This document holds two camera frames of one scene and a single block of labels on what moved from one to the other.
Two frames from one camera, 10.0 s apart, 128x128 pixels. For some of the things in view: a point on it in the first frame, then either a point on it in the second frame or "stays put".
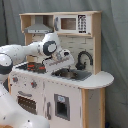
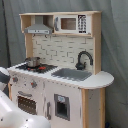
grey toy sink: x=72 y=74 stays put
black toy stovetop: x=33 y=66 stays put
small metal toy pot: x=69 y=74 -> x=32 y=61
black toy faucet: x=80 y=65 stays put
